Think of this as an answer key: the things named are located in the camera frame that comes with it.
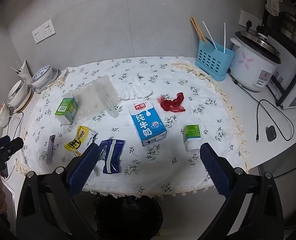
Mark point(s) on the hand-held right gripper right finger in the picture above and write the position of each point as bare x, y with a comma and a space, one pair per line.
215, 170

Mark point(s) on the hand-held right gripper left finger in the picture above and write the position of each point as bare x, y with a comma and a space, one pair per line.
83, 167

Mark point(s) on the yellow snack packet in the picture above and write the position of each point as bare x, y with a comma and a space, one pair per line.
79, 140

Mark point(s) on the small green white carton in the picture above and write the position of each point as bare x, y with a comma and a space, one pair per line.
191, 132

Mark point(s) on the trash bin with black bag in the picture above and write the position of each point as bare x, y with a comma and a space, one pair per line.
128, 217

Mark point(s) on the clear bubble wrap sheet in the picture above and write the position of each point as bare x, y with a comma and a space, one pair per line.
98, 92

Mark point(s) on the white tissue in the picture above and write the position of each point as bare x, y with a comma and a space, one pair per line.
135, 90

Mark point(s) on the dark blue wrapper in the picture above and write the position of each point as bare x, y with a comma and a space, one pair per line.
113, 155

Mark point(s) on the purple stick packet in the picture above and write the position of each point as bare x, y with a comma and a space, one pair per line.
50, 150

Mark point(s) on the white floral tablecloth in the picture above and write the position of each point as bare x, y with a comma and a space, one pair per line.
178, 145

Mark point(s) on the yellow rimmed plate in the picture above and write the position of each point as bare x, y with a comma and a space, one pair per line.
27, 102

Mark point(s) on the plain white bowl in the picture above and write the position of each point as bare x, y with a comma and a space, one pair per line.
17, 92

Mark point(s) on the large green carton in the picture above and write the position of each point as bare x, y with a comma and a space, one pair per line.
65, 107

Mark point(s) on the small black case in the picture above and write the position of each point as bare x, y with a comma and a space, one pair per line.
270, 133

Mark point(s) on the white utensil holder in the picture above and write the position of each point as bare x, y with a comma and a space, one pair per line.
25, 71

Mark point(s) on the blue patterned white bowl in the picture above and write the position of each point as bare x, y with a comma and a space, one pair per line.
41, 76

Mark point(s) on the blue white milk carton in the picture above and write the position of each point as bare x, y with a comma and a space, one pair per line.
148, 125

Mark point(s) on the red plastic mesh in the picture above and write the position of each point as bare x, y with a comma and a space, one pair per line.
173, 103

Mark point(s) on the blue perforated utensil holder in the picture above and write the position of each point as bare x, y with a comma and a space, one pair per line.
210, 60

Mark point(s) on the white rice cooker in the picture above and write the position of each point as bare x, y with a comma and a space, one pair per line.
250, 65

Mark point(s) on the white microwave oven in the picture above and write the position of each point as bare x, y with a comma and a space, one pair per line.
288, 85

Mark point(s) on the metal spoon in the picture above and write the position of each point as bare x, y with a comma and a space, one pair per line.
209, 41

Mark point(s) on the white plastic straw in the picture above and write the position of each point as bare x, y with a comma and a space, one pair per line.
209, 35
224, 37

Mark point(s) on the wooden chopstick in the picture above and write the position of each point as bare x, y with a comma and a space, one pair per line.
196, 30
200, 29

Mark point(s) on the white double wall socket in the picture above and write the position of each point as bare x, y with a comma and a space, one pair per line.
44, 31

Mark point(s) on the white wall socket with plug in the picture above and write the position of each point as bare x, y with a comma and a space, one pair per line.
243, 17

